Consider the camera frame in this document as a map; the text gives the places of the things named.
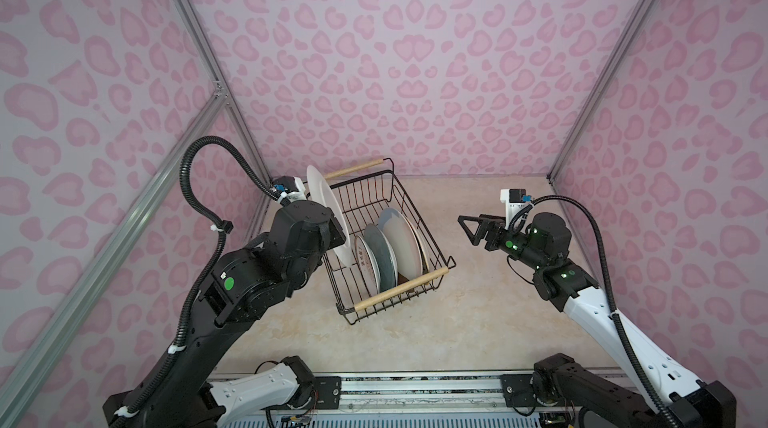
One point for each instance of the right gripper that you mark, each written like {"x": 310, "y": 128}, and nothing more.
{"x": 496, "y": 231}

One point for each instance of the pastel abstract pattern plate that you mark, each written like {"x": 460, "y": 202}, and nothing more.
{"x": 400, "y": 235}

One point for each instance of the grey-blue plate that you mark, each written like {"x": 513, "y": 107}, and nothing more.
{"x": 384, "y": 255}

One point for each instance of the white grid pattern plate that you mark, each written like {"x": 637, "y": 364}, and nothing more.
{"x": 322, "y": 194}

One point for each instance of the white star cartoon plate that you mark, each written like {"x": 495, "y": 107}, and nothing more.
{"x": 423, "y": 249}

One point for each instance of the white plate orange sunburst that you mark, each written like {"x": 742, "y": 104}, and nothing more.
{"x": 368, "y": 266}

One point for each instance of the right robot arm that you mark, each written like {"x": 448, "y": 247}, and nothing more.
{"x": 666, "y": 394}

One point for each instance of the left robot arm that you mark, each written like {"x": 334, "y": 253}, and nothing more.
{"x": 228, "y": 297}

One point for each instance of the black wire dish rack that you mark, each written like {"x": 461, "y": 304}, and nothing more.
{"x": 364, "y": 191}

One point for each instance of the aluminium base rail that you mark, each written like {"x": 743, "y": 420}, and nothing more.
{"x": 420, "y": 398}

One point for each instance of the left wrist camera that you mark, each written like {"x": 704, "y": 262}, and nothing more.
{"x": 289, "y": 189}

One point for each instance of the aluminium frame strut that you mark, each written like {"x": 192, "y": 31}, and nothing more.
{"x": 38, "y": 362}

